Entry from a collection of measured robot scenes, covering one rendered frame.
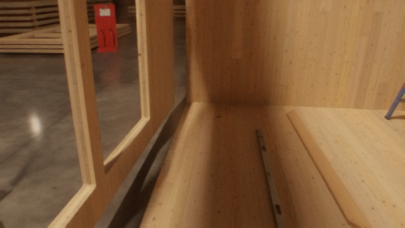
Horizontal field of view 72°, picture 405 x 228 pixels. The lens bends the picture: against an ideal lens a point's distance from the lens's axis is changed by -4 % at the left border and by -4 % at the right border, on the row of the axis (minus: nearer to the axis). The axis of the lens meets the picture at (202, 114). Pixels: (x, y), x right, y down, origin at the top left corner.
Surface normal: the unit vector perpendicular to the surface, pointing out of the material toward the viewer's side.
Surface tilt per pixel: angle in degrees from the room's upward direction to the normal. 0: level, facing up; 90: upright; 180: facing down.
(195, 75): 90
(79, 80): 88
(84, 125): 88
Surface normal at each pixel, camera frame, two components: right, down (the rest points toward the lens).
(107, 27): 0.18, 0.38
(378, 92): -0.08, 0.38
